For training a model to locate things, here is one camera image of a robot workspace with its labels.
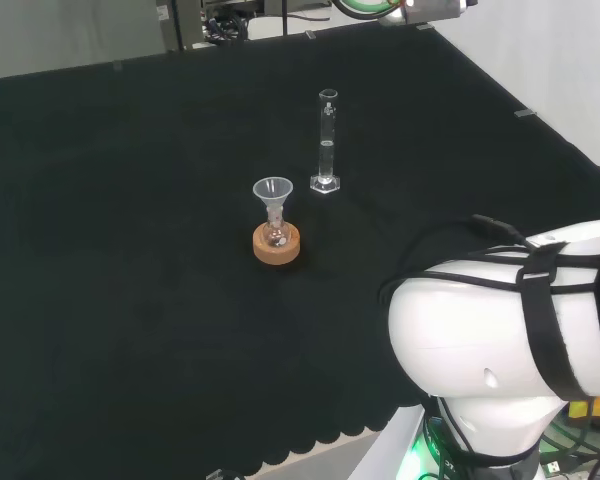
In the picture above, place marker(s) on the clear glass graduated cylinder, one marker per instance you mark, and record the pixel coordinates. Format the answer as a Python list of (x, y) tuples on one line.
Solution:
[(326, 150)]

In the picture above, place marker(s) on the small round-bottom glass flask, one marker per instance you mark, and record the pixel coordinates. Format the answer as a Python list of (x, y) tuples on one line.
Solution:
[(275, 235)]

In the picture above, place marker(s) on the clear plastic funnel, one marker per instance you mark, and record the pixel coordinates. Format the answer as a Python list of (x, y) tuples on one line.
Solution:
[(273, 189)]

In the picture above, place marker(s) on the black bench cloth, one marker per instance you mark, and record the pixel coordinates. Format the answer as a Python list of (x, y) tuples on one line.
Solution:
[(130, 250)]

